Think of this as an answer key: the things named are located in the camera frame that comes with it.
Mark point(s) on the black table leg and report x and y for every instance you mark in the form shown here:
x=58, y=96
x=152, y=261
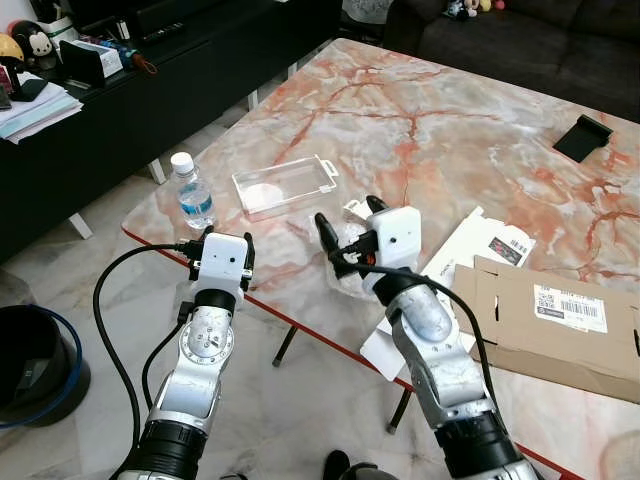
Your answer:
x=400, y=408
x=285, y=345

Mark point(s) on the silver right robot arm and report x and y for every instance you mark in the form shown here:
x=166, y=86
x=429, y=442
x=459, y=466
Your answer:
x=430, y=340

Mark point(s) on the clear plastic packaging box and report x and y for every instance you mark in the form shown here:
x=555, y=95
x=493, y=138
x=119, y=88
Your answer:
x=285, y=187

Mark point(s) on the mouse plush toy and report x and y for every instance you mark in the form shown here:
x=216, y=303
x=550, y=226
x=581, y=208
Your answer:
x=40, y=48

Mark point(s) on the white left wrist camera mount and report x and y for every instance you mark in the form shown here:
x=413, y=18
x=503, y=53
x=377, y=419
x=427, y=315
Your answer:
x=222, y=260

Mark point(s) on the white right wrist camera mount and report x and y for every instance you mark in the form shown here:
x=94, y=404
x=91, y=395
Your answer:
x=397, y=238

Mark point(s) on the stack of white papers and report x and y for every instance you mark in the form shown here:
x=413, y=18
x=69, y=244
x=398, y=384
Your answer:
x=35, y=110

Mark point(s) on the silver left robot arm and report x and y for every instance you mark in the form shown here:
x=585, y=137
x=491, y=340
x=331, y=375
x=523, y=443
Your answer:
x=200, y=350

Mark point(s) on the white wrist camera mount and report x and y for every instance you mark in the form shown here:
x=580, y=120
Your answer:
x=222, y=260
x=397, y=238

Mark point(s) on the clear water bottle white cap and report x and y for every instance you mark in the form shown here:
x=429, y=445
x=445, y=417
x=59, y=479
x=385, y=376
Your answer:
x=194, y=195

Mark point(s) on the flattened brown cardboard box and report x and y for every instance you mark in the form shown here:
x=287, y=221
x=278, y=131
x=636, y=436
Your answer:
x=545, y=335

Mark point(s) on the dark fabric sofa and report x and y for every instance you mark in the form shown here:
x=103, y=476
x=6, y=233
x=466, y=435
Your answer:
x=520, y=50

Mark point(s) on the black tv console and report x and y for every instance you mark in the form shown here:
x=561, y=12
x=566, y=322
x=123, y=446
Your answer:
x=150, y=110

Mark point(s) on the black box with white label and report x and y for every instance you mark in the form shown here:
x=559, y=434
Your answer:
x=90, y=62

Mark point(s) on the small black plastic holder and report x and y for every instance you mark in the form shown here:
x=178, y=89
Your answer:
x=582, y=138

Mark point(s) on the black remote control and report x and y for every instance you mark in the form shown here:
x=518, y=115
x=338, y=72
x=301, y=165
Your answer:
x=162, y=34

